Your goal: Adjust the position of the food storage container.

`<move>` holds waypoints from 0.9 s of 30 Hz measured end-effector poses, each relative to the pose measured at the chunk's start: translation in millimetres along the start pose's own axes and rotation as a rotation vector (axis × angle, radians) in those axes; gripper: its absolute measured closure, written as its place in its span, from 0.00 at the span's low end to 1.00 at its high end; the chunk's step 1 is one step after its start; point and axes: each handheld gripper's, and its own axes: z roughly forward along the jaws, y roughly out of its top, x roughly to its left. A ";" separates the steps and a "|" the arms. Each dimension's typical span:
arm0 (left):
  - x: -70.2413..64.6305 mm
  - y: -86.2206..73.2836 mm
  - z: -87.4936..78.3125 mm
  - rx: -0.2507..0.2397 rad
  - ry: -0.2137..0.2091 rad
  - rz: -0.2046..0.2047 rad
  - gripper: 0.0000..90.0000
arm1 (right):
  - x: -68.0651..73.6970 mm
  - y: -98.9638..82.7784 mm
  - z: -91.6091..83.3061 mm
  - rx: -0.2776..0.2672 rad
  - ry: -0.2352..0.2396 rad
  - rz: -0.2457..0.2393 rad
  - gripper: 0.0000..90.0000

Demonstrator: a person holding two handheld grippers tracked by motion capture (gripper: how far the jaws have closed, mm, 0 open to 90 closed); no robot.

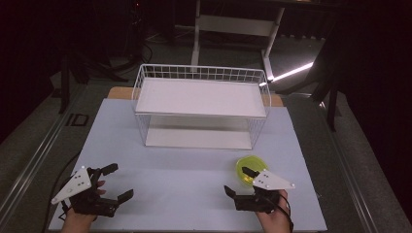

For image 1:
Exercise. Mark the person's right hand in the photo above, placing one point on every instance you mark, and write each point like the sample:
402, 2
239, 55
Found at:
275, 223

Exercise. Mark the white metal desk frame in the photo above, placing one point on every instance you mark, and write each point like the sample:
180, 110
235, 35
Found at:
233, 26

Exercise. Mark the person's left hand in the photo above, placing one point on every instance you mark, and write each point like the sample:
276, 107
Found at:
76, 223

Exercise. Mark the black metal stand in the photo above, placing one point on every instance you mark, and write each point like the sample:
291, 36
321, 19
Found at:
332, 110

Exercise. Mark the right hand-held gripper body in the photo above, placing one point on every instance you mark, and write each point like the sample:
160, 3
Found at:
270, 181

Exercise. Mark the black floor plate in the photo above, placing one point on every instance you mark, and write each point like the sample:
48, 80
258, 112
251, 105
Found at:
68, 119

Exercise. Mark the metal floor rail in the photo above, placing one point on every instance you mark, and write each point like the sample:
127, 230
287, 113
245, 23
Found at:
35, 155
350, 174

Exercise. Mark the pale table cover sheet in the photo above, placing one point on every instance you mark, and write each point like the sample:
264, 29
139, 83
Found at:
181, 174

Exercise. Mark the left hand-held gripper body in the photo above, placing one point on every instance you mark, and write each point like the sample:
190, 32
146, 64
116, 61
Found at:
81, 181

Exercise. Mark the green plastic bowl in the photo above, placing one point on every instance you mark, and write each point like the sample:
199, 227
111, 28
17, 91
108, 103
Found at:
249, 161

